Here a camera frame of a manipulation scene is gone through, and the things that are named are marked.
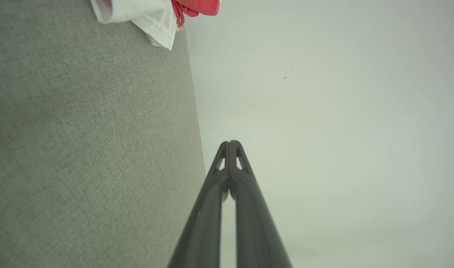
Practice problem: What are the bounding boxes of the grey fabric sofa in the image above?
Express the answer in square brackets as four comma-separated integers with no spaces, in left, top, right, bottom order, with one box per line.
[0,0,207,268]

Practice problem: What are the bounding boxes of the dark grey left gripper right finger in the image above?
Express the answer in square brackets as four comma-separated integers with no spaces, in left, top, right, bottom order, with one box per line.
[230,140,293,268]

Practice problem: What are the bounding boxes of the red white basketball jersey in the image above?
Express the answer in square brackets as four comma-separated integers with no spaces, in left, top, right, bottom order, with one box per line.
[90,0,178,51]

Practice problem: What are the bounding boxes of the red shorts with white stripe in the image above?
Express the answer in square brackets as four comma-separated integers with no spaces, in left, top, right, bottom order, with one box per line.
[171,0,220,27]

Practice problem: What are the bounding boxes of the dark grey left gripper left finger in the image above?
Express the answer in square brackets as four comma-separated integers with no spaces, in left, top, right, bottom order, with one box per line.
[167,141,230,268]

